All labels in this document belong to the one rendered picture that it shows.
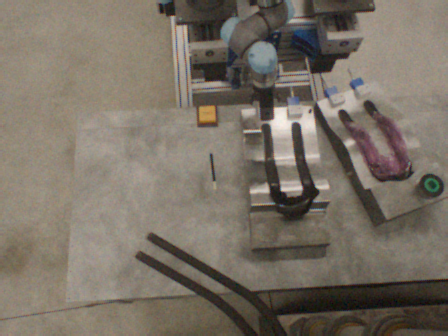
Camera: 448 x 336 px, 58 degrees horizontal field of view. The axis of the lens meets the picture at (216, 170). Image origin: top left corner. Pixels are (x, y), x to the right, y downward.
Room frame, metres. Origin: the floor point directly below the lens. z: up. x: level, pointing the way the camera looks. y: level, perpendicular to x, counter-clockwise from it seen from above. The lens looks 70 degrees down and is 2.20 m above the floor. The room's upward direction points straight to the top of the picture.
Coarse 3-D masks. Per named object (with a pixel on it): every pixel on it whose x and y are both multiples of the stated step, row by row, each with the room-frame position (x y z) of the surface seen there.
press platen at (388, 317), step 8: (376, 320) 0.00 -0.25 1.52; (384, 320) 0.00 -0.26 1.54; (392, 320) 0.00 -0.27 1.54; (400, 320) 0.00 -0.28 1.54; (408, 320) 0.00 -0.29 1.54; (416, 320) 0.00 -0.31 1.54; (368, 328) -0.01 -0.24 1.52; (376, 328) -0.01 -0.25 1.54; (384, 328) -0.01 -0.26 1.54; (392, 328) -0.01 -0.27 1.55; (400, 328) -0.01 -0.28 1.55; (408, 328) -0.01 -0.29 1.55; (416, 328) -0.01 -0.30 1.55; (424, 328) -0.01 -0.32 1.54
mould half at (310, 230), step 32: (256, 128) 0.64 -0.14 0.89; (288, 128) 0.64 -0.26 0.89; (256, 160) 0.52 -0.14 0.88; (288, 160) 0.52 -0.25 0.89; (320, 160) 0.52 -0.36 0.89; (256, 192) 0.39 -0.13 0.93; (288, 192) 0.39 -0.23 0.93; (320, 192) 0.39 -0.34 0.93; (256, 224) 0.30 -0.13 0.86; (288, 224) 0.30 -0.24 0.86; (320, 224) 0.30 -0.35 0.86
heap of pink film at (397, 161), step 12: (384, 120) 0.67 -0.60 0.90; (360, 132) 0.62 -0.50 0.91; (384, 132) 0.62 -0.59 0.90; (396, 132) 0.62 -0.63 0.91; (360, 144) 0.57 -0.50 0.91; (372, 144) 0.57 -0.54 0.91; (396, 144) 0.58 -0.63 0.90; (372, 156) 0.53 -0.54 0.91; (384, 156) 0.54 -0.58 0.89; (396, 156) 0.53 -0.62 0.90; (408, 156) 0.54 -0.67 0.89; (372, 168) 0.49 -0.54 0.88; (384, 168) 0.49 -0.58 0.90; (396, 168) 0.49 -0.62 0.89; (408, 168) 0.50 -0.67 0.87
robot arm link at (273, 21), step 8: (256, 0) 0.84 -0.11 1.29; (264, 0) 0.82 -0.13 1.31; (272, 0) 0.82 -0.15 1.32; (280, 0) 0.83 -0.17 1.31; (288, 0) 0.86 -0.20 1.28; (264, 8) 0.82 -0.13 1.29; (272, 8) 0.81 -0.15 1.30; (280, 8) 0.82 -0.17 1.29; (288, 8) 0.83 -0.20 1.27; (264, 16) 0.80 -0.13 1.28; (272, 16) 0.80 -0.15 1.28; (280, 16) 0.81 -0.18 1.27; (288, 16) 0.82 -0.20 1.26; (272, 24) 0.78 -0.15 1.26; (280, 24) 0.80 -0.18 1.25; (272, 32) 0.78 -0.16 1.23
